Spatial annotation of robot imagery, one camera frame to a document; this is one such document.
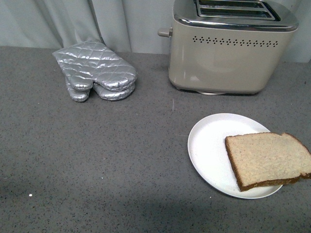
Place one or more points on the brown bread slice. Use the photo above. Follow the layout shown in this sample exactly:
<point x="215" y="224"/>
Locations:
<point x="267" y="159"/>

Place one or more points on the beige chrome two-slot toaster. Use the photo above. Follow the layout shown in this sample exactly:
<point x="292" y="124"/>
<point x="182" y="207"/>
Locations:
<point x="227" y="46"/>

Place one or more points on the white round plate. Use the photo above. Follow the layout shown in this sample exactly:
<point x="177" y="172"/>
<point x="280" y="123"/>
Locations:
<point x="207" y="152"/>

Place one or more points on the silver quilted oven mitt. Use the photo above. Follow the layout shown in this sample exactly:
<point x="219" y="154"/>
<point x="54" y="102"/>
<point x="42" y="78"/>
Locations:
<point x="92" y="65"/>

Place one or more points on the grey-white curtain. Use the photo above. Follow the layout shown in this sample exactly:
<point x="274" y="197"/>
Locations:
<point x="123" y="25"/>

